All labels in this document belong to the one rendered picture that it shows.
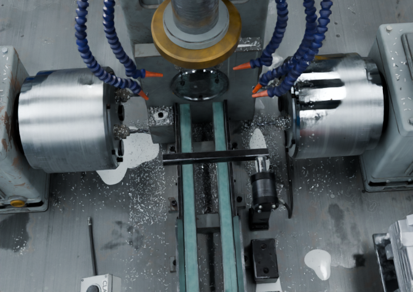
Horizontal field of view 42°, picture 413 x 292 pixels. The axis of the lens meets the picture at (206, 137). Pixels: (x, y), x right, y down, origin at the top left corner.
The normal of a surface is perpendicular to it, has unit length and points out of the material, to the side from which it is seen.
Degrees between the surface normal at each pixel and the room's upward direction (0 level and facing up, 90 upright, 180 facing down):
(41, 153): 62
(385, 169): 90
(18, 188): 90
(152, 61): 90
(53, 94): 2
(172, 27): 0
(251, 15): 90
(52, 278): 0
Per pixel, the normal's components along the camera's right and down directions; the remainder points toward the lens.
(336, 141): 0.04, 0.68
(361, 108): 0.01, 0.16
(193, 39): -0.02, -0.44
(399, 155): 0.05, 0.89
